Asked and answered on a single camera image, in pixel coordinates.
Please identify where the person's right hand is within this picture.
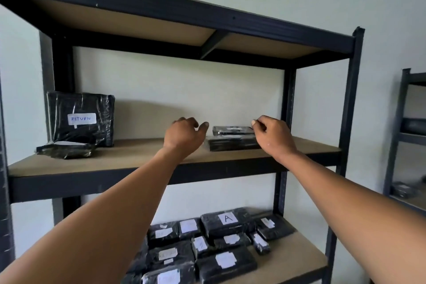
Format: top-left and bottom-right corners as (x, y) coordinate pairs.
(251, 115), (299, 162)

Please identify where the person's left hand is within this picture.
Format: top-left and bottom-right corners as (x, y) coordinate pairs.
(163, 117), (210, 162)

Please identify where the person's left forearm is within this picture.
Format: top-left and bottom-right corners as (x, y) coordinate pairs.
(0, 148), (187, 284)

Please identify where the person's right forearm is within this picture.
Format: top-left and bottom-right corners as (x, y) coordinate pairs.
(276, 151), (426, 284)

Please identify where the small black wrapped packet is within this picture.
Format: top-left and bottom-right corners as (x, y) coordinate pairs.
(212, 125), (255, 136)

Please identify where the wide flat black wrapped packet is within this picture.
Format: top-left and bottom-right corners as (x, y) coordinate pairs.
(205, 136), (263, 152)

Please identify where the pile of black labelled packets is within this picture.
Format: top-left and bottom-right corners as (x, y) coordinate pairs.
(121, 207), (297, 284)

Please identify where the black metal shelving unit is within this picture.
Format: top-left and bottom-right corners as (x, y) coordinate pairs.
(0, 0), (365, 284)

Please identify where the large black wrapped labelled box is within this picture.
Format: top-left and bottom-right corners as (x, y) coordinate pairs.
(46, 91), (116, 148)

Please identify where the grey metal shelving unit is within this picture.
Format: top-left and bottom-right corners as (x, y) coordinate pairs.
(383, 68), (426, 218)

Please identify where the flat black wrapped labelled packet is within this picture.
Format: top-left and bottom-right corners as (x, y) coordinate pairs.
(35, 141), (98, 160)

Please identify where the grey wrapped packet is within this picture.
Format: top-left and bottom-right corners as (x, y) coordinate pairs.
(391, 181), (420, 199)

